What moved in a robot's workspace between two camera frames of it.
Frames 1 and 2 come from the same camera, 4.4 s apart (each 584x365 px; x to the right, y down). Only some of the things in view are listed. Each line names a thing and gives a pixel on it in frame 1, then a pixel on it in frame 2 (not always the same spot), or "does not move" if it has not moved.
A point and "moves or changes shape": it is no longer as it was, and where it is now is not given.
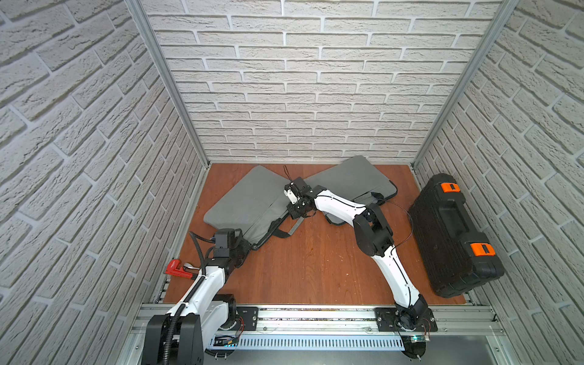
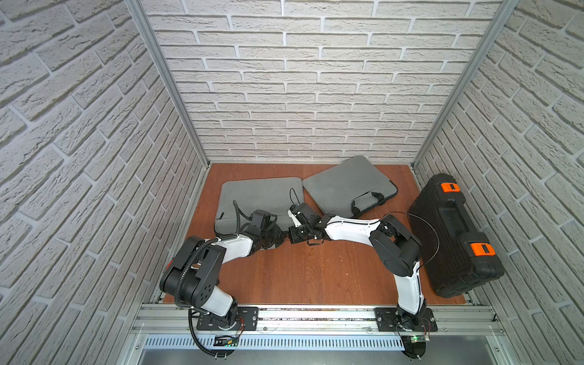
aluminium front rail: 317,320 does not move
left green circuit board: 227,341 does not move
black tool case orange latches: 456,255 does not move
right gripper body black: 298,207 → 300,233
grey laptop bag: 356,179 does not move
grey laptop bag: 258,202 moves or changes shape
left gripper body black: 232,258 → 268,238
